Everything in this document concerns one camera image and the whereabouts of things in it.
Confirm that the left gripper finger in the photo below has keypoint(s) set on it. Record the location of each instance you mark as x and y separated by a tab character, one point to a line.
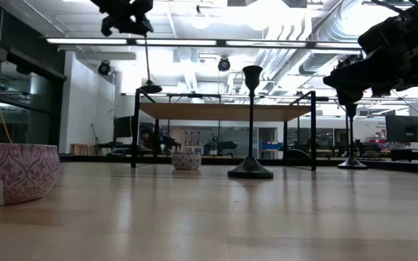
107	27
138	26

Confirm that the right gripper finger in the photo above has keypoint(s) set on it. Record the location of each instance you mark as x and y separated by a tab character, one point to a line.
357	76
354	96

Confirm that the tall black candlestick holder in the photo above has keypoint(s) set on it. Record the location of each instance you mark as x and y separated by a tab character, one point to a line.
151	88

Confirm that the patterned candle tin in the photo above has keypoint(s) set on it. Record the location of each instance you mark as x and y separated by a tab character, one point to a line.
24	170
186	161

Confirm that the long ceiling light bar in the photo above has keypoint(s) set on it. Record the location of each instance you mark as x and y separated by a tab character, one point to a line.
85	41

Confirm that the black computer monitor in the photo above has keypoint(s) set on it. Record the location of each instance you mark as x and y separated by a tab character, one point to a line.
122	127
405	128

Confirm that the black desk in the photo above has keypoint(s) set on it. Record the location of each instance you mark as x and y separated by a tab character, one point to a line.
412	155

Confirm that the blue box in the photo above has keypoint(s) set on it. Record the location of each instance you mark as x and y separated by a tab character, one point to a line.
271	146

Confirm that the person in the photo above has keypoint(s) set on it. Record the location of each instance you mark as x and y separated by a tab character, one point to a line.
147	137

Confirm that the wooden crate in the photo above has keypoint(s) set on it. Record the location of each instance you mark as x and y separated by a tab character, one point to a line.
81	149

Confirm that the small green background plant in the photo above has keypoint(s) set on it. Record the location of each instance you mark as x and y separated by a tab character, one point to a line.
213	145

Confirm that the silver ventilation duct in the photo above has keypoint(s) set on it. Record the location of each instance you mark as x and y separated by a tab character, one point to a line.
325	58

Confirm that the wooden shelf with black frame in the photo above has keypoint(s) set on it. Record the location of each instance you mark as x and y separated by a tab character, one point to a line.
223	112

